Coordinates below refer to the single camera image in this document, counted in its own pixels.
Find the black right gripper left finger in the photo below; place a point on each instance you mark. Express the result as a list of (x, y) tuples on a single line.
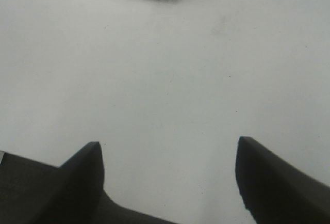
[(34, 192)]

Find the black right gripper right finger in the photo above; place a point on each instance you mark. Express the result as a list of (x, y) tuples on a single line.
[(274, 191)]

